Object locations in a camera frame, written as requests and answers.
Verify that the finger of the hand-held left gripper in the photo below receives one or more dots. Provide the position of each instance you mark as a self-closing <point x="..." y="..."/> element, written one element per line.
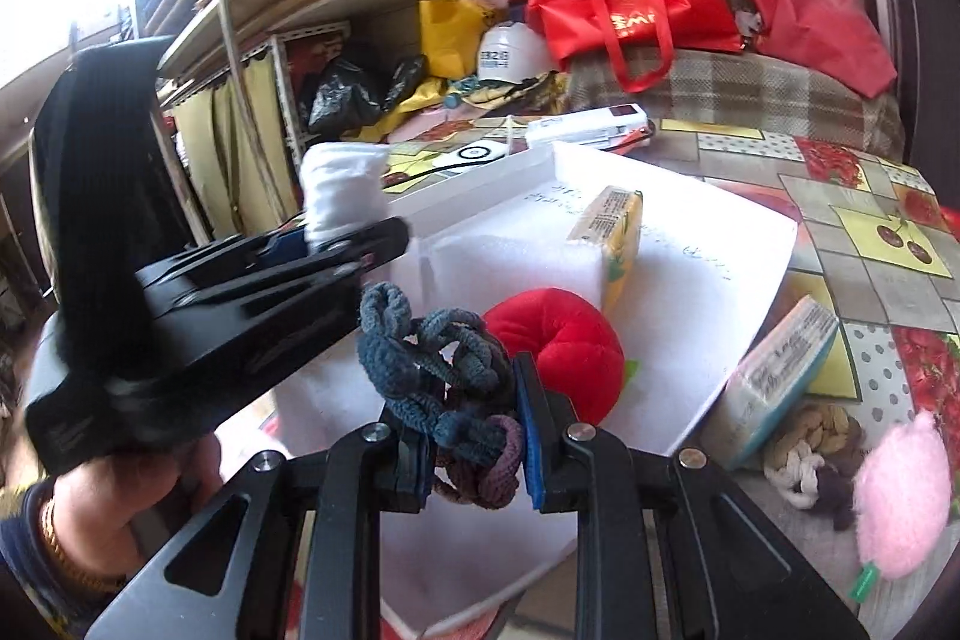
<point x="300" y="291"/>
<point x="225" y="251"/>

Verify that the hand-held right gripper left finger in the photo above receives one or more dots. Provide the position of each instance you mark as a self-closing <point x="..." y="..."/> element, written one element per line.
<point x="405" y="475"/>

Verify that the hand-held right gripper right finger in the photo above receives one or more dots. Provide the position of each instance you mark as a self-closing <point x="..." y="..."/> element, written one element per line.
<point x="534" y="452"/>

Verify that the white plush cloth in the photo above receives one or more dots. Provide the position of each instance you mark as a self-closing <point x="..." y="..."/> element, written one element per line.
<point x="341" y="190"/>

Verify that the red plush apple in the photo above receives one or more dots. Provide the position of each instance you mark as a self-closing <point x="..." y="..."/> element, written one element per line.
<point x="570" y="347"/>

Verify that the yellow tissue packet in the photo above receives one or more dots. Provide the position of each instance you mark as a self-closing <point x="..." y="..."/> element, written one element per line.
<point x="615" y="250"/>

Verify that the white foam box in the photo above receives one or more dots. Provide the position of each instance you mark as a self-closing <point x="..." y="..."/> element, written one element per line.
<point x="675" y="280"/>

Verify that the person's left forearm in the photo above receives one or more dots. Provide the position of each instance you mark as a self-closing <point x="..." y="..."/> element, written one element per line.
<point x="30" y="565"/>

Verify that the person's left hand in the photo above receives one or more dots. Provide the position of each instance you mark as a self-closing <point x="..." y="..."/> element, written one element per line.
<point x="112" y="497"/>

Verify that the black plastic bag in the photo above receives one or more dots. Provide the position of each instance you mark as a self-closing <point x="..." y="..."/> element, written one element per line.
<point x="405" y="78"/>
<point x="341" y="96"/>

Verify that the blue tissue packet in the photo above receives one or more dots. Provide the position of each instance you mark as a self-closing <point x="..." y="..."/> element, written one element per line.
<point x="772" y="377"/>

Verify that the yellow bag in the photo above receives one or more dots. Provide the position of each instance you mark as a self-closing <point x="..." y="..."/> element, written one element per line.
<point x="450" y="33"/>

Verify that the white helmet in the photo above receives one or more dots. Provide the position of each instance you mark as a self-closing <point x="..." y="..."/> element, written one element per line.
<point x="510" y="51"/>

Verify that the long white box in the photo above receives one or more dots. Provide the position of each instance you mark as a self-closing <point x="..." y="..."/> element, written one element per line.
<point x="585" y="124"/>

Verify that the pink plush toy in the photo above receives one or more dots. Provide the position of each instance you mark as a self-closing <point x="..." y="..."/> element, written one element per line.
<point x="900" y="497"/>

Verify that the plaid blanket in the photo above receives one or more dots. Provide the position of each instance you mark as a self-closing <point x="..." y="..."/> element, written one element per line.
<point x="750" y="85"/>

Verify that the red tote bag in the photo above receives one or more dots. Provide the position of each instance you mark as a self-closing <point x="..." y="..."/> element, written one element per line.
<point x="630" y="10"/>

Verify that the red fabric bag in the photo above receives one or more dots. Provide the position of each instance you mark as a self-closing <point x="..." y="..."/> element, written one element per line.
<point x="817" y="25"/>

